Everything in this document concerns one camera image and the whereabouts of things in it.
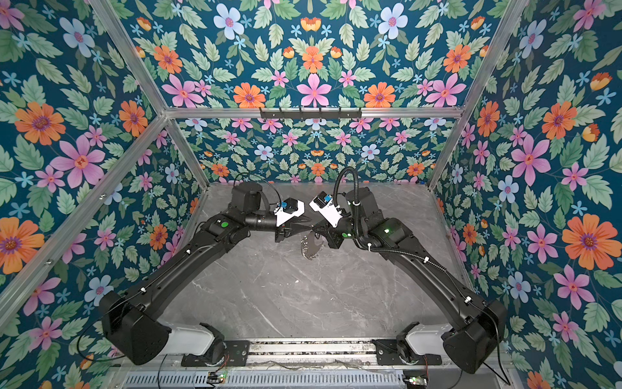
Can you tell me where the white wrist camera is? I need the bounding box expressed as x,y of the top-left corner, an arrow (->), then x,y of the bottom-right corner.
309,191 -> 346,228
274,198 -> 305,227

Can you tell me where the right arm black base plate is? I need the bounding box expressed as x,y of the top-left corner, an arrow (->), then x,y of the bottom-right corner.
372,339 -> 442,367

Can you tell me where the white perforated cable duct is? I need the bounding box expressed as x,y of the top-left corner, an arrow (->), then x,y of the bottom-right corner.
122,371 -> 406,388

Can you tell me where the black hook rail on wall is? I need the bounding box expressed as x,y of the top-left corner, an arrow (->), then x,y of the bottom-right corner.
259,108 -> 363,120

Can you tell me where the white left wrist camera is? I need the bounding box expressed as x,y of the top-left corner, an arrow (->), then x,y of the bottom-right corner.
274,198 -> 305,227

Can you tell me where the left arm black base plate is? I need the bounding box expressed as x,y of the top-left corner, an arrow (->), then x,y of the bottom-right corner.
181,340 -> 250,367

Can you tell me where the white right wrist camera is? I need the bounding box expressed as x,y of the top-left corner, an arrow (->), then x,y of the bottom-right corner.
309,191 -> 346,228

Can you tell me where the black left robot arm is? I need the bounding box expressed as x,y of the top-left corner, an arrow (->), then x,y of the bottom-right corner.
100,182 -> 310,366

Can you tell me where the steel keyring with red handle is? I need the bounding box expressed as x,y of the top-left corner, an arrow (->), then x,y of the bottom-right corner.
301,231 -> 325,260

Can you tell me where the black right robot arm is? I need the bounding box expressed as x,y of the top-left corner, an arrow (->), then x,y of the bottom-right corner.
309,167 -> 507,374

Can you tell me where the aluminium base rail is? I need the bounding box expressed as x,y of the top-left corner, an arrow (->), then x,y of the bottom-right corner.
116,337 -> 516,373

